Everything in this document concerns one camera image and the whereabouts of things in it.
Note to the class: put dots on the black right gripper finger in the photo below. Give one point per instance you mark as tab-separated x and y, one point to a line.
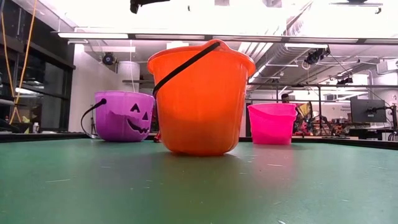
135	7

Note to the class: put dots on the purple jack-o-lantern bucket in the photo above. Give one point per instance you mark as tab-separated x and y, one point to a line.
121	124

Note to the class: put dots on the orange plastic halloween bucket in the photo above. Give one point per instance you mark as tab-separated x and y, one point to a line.
202	109

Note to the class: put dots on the pink plastic halloween bucket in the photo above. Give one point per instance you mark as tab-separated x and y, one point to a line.
272	127

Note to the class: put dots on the round black ceiling fixture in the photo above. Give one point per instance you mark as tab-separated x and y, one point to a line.
109	59

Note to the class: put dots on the white round column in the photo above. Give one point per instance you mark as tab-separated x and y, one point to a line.
127	76

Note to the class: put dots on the small white bottle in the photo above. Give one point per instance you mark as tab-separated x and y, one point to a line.
35	128

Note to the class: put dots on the person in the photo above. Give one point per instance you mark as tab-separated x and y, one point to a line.
285	98

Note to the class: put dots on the green table mat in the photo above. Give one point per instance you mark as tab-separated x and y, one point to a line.
93	186

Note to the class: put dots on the colourful patterned cloth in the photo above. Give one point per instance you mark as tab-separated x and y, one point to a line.
305	109

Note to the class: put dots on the black pipe railing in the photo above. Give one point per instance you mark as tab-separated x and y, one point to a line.
319	102

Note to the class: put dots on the black computer monitor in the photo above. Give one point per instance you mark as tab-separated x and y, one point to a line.
367	109

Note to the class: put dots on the overhead frame crossbar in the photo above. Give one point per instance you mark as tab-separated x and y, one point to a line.
248	38

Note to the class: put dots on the black ceiling camera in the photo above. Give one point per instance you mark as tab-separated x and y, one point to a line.
315	56

